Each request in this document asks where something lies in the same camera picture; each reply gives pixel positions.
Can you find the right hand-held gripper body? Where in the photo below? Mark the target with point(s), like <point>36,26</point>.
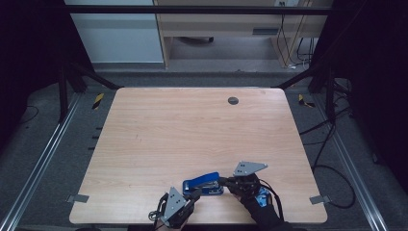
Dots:
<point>245,168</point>

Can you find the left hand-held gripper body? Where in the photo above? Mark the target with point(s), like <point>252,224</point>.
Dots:
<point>174,205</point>

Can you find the blue stapler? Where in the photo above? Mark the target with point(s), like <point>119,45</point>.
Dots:
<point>202,183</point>

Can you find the person's right hand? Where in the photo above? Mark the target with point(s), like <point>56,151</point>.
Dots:
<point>250,202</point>

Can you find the person's left hand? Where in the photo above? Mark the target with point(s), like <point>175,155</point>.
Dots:
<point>162,224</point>

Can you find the yellow black tape strip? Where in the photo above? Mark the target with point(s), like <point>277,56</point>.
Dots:
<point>301,99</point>
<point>98,101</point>

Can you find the dark object under desk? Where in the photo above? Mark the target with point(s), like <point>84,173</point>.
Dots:
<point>195,39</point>

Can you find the black curtain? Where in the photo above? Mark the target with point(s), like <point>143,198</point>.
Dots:
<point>378,80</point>
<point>29,48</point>

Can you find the black metal crossbar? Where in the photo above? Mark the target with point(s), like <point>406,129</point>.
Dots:
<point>192,9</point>

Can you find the white cabinet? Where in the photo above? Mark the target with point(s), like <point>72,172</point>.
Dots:
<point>118,38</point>

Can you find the grey metal table bracket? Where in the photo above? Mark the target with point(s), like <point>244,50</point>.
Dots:
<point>78,198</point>
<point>319,199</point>

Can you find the aluminium floor rail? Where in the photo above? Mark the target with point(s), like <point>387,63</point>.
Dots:
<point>41,163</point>
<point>349,163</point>

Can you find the black frame strut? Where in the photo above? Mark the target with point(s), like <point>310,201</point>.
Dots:
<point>63,96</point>
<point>330,96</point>

